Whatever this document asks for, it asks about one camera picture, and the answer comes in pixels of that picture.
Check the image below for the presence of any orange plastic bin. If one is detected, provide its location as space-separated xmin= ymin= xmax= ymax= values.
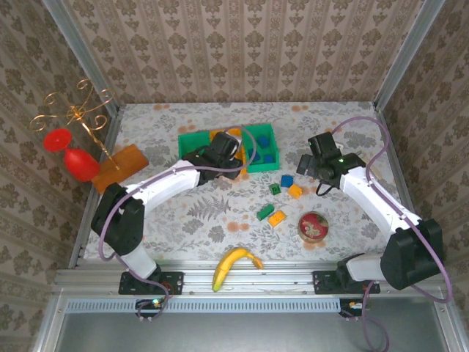
xmin=209 ymin=126 xmax=247 ymax=175

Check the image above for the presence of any green plastic bin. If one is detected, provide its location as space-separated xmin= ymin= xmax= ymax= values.
xmin=241 ymin=123 xmax=281 ymax=174
xmin=177 ymin=131 xmax=214 ymax=164

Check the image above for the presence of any long green lego brick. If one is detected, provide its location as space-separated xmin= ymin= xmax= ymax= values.
xmin=256 ymin=204 xmax=276 ymax=221

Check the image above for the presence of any long orange lego brick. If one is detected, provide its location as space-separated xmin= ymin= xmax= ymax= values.
xmin=267 ymin=210 xmax=288 ymax=228

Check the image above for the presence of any round tin red lid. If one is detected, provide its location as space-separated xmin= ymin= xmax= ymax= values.
xmin=297 ymin=212 xmax=329 ymax=243

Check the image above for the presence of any yellow banana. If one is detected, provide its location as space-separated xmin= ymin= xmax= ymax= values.
xmin=212 ymin=247 xmax=265 ymax=293

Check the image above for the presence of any orange wooden block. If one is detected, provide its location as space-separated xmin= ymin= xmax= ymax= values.
xmin=91 ymin=144 xmax=149 ymax=194

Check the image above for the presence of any red plastic goblet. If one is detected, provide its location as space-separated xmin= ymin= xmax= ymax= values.
xmin=43 ymin=128 xmax=102 ymax=183

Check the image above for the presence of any small black connector board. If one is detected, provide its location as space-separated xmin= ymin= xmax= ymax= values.
xmin=135 ymin=298 xmax=166 ymax=319
xmin=339 ymin=298 xmax=369 ymax=319

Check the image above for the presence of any grey metal panel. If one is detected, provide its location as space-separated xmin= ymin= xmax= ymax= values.
xmin=34 ymin=295 xmax=469 ymax=352

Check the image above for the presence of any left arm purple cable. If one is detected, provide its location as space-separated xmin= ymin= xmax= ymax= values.
xmin=98 ymin=125 xmax=256 ymax=323

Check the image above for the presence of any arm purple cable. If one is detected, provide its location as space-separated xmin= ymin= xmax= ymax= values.
xmin=331 ymin=116 xmax=452 ymax=349
xmin=98 ymin=125 xmax=256 ymax=323

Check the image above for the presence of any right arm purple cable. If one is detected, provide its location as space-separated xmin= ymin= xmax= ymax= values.
xmin=331 ymin=116 xmax=452 ymax=349

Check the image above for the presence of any aluminium front rail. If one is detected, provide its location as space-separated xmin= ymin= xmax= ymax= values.
xmin=53 ymin=260 xmax=454 ymax=296

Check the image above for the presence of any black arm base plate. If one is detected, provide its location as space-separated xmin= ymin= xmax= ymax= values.
xmin=312 ymin=270 xmax=381 ymax=295
xmin=118 ymin=271 xmax=185 ymax=296

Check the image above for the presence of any white slotted cable duct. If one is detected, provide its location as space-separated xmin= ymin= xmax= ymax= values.
xmin=65 ymin=297 xmax=341 ymax=313

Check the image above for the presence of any aluminium upright post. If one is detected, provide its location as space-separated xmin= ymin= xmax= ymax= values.
xmin=373 ymin=0 xmax=446 ymax=111
xmin=40 ymin=0 xmax=122 ymax=114

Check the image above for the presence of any gold wire stand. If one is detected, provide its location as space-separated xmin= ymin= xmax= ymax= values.
xmin=29 ymin=78 xmax=121 ymax=172

